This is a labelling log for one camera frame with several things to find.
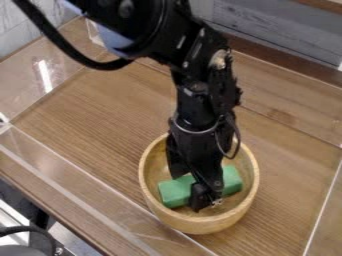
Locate black cable bottom left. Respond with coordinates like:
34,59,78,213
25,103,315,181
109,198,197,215
0,224,54,256

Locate brown wooden bowl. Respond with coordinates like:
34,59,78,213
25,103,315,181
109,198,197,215
137,134,260,235

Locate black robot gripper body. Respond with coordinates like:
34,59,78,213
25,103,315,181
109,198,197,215
165,114,241,198

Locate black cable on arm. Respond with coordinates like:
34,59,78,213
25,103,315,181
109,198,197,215
12,0,134,72

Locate black metal frame corner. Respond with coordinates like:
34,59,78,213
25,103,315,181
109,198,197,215
28,222,76,256

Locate green rectangular block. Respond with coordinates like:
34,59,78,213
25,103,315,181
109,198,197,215
157,165,243,209

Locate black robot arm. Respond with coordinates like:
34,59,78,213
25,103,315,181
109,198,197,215
65,0,241,212

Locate clear acrylic corner bracket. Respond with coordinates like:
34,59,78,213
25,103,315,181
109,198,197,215
85,19,104,47

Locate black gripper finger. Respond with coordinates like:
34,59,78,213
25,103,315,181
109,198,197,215
166,145,191,179
188,182,223,212

